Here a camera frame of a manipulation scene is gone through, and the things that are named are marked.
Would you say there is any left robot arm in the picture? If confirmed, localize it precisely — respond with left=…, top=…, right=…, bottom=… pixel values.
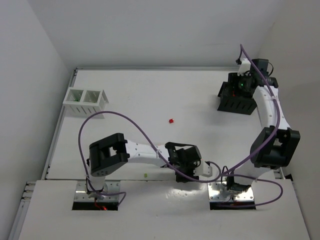
left=86, top=133, right=202, bottom=194

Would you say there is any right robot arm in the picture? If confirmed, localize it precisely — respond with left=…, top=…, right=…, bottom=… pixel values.
left=223, top=58, right=301, bottom=193

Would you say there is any black container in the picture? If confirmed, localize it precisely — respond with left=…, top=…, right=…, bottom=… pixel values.
left=217, top=81, right=257, bottom=115

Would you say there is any white two-compartment container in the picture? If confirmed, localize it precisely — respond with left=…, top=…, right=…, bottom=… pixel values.
left=63, top=87, right=109, bottom=118

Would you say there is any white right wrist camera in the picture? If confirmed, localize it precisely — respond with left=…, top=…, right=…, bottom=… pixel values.
left=237, top=58, right=251, bottom=76

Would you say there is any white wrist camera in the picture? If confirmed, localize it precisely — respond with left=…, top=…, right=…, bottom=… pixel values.
left=237, top=58, right=251, bottom=76
left=194, top=160, right=213, bottom=178

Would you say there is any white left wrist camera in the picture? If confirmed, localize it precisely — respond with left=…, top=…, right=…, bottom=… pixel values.
left=194, top=160, right=213, bottom=178

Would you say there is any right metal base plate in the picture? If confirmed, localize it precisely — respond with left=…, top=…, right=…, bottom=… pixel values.
left=207, top=181, right=255, bottom=203

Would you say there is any metal base plate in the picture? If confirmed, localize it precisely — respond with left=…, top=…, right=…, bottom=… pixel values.
left=74, top=180, right=121, bottom=203
left=207, top=181, right=255, bottom=203

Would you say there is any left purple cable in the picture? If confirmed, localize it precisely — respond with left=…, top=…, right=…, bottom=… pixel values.
left=77, top=111, right=222, bottom=207

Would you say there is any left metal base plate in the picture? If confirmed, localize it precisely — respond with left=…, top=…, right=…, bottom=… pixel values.
left=74, top=180, right=121, bottom=203

